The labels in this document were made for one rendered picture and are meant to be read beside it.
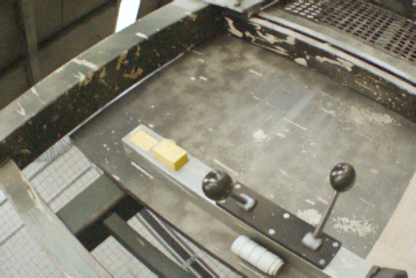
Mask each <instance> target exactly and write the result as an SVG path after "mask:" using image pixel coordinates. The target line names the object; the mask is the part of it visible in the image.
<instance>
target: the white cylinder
mask: <svg viewBox="0 0 416 278"><path fill-rule="evenodd" d="M232 252H233V253H234V252H235V253H236V254H237V255H238V256H241V257H242V258H243V259H245V260H247V261H248V262H249V263H251V264H252V265H254V266H255V267H258V268H259V269H260V270H261V271H264V272H265V273H266V274H269V275H270V274H271V276H273V275H274V276H276V275H277V274H278V273H279V272H280V270H282V268H283V266H284V263H283V259H280V257H279V256H276V255H275V254H273V253H271V252H270V251H268V250H266V248H263V247H262V246H260V245H258V244H257V243H256V242H255V241H251V240H250V239H249V238H248V237H246V236H240V237H238V238H237V239H236V240H235V241H234V243H233V245H232Z"/></svg>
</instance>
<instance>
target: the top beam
mask: <svg viewBox="0 0 416 278"><path fill-rule="evenodd" d="M222 29H225V27H224V14H223V7H221V6H218V5H215V4H213V3H210V2H203V1H200V0H176V1H174V2H172V3H169V4H167V5H166V6H164V7H161V8H160V9H158V10H157V11H153V12H151V13H149V14H148V15H146V16H144V17H142V18H140V19H139V20H138V21H136V22H134V23H132V24H130V25H128V26H127V27H125V28H122V29H121V30H119V31H118V32H117V33H114V34H112V35H111V36H109V37H107V38H106V39H104V40H102V41H100V42H98V43H97V44H96V45H95V46H92V47H90V48H89V49H87V50H86V51H85V52H84V53H83V54H80V55H78V56H77V57H76V58H74V59H73V60H71V61H70V62H68V63H66V64H65V65H63V66H61V67H60V68H59V69H58V70H56V71H55V72H53V73H51V74H50V75H48V76H47V77H46V78H45V79H44V80H42V81H41V82H39V83H38V84H36V85H35V86H33V87H32V88H31V89H29V90H28V91H26V92H25V93H24V94H22V95H21V96H20V97H18V98H17V99H16V100H15V101H13V103H11V104H10V105H9V106H6V107H5V108H4V109H3V110H1V111H0V164H1V163H2V162H3V161H5V160H6V159H7V158H9V157H10V159H15V160H16V162H17V163H18V165H19V167H20V170H21V171H23V170H24V169H25V168H26V167H27V166H28V165H29V164H31V163H32V162H33V161H34V160H35V159H37V158H39V157H40V156H41V155H42V154H44V153H45V152H46V151H47V150H48V149H49V148H50V147H51V146H53V145H55V144H56V143H57V142H58V141H60V140H61V139H62V138H63V137H65V136H66V135H67V134H68V133H69V132H70V131H71V130H73V129H74V128H75V127H77V126H78V125H79V124H81V123H82V122H84V121H85V120H86V119H88V118H89V117H90V116H91V115H93V114H94V113H95V112H97V111H99V110H100V109H102V107H104V106H105V105H106V104H108V103H109V102H111V101H112V100H114V99H115V98H117V97H118V96H119V95H120V94H121V93H123V92H125V91H126V90H128V89H130V88H131V87H132V86H133V85H134V84H136V83H138V82H139V81H141V80H143V79H144V77H146V76H148V75H149V74H150V73H152V72H155V71H156V70H158V69H159V68H160V67H162V66H163V65H165V64H166V63H169V62H170V61H172V60H173V59H174V58H176V57H177V56H179V55H180V54H183V53H184V52H185V51H187V50H189V49H191V48H192V47H194V46H195V45H196V44H200V43H201V42H203V41H204V40H205V39H207V38H208V37H210V36H212V35H215V34H216V33H218V32H219V31H221V30H222Z"/></svg>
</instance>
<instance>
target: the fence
mask: <svg viewBox="0 0 416 278"><path fill-rule="evenodd" d="M139 131H143V132H145V133H147V134H148V135H150V136H151V137H153V138H154V139H156V140H157V141H159V142H158V143H160V142H161V141H163V140H164V138H162V137H160V136H159V135H158V134H156V133H154V132H152V131H151V129H149V128H147V127H146V126H145V125H143V124H140V125H139V126H138V127H137V128H136V129H134V130H133V131H132V132H130V133H129V134H128V135H127V136H125V137H124V138H123V139H122V142H123V146H124V149H125V152H126V155H127V156H128V157H129V158H130V159H132V160H133V161H134V162H136V163H138V164H139V165H140V166H142V167H143V168H144V169H145V170H147V171H148V172H149V173H150V174H151V175H153V176H155V177H156V178H158V179H160V180H161V181H162V182H163V183H165V184H166V185H168V186H170V187H171V189H173V190H174V191H176V192H177V193H179V194H180V195H182V196H183V197H184V198H186V199H188V200H189V201H190V202H191V203H193V204H194V205H195V206H198V207H200V208H201V209H202V210H204V211H205V212H206V213H207V214H209V215H211V216H212V217H213V218H215V219H216V220H218V221H219V222H221V223H223V224H224V225H226V226H227V227H229V228H230V229H231V230H232V231H235V232H237V233H238V234H240V235H241V236H246V237H248V238H249V239H250V240H251V241H255V242H256V243H257V244H258V245H260V246H262V247H263V248H266V250H268V251H270V252H271V253H273V254H275V255H276V256H279V258H280V259H283V262H285V263H287V264H288V265H289V266H292V267H294V268H295V269H296V270H298V271H300V272H301V273H303V274H305V275H306V276H308V277H310V278H365V277H366V275H367V273H368V271H369V270H370V269H371V267H372V266H373V264H371V263H369V262H367V261H365V259H363V258H360V257H358V256H356V254H353V253H351V252H350V251H348V250H346V249H345V248H343V247H342V246H341V247H340V249H339V251H338V252H337V253H336V255H335V257H334V258H333V259H332V260H331V262H330V263H329V264H328V265H327V266H326V267H325V269H324V270H323V271H322V270H321V269H319V268H317V267H315V266H314V265H313V264H310V263H308V262H306V261H305V260H304V259H302V258H299V257H298V256H297V255H295V254H294V253H291V251H289V250H287V249H285V248H284V247H282V246H281V245H278V244H277V243H275V242H273V240H271V239H268V238H267V237H266V236H264V235H262V234H261V233H260V232H258V231H255V230H253V229H252V228H251V227H250V226H249V225H246V224H244V223H243V222H241V221H240V220H238V219H237V218H236V217H235V216H234V217H233V216H232V215H230V214H228V213H227V212H226V211H224V210H223V209H222V208H220V207H218V206H216V205H215V201H211V200H210V199H209V198H207V197H206V196H205V194H204V193H203V191H202V181H203V179H204V176H205V175H206V174H207V173H208V172H210V171H213V169H211V168H210V167H208V166H206V165H205V164H204V163H202V162H199V161H197V159H195V158H194V157H193V156H191V155H190V154H188V160H189V162H188V163H186V164H185V165H184V166H183V167H181V168H180V169H179V170H178V171H176V172H174V171H173V170H171V169H170V168H169V167H167V166H165V165H163V163H161V162H160V161H159V160H157V159H156V158H155V157H154V152H153V148H154V147H155V146H156V145H157V144H158V143H157V144H156V145H154V146H153V147H151V149H150V150H149V151H147V152H145V151H144V150H143V149H142V148H141V147H140V146H138V145H136V144H135V143H133V142H132V141H130V140H129V138H130V137H132V136H133V135H135V134H136V133H138V132H139Z"/></svg>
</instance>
